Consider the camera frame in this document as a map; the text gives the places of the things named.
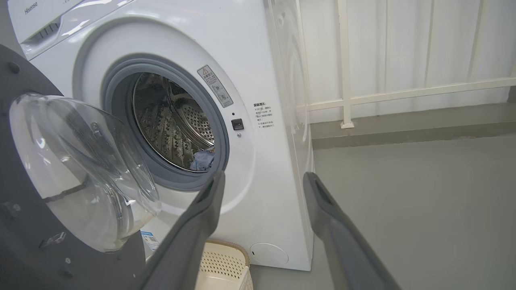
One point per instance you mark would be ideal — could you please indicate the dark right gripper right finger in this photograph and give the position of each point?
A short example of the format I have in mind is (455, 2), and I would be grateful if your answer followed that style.
(346, 253)

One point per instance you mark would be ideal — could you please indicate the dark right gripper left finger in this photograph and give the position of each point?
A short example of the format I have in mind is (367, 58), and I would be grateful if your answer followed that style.
(189, 241)

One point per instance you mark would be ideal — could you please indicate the blue garment with orange print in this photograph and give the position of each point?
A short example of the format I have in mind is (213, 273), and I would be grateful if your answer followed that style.
(202, 160)

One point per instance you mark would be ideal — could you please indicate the black round glass washer door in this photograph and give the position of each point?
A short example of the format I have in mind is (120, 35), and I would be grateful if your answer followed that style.
(24, 241)

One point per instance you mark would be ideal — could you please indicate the white perforated laundry basket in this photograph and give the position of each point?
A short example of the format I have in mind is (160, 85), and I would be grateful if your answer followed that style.
(223, 268)

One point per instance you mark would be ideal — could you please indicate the white front-load washing machine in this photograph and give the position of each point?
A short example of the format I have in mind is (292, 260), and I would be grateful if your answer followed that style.
(266, 181)

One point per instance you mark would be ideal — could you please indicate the blue energy label sticker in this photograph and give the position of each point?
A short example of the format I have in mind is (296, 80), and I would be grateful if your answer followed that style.
(150, 241)

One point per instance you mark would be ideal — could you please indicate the grey warning sticker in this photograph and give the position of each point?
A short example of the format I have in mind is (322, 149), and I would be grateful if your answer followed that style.
(215, 85)

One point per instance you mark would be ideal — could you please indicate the white metal railing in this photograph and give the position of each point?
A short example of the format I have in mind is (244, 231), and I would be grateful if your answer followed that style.
(344, 60)

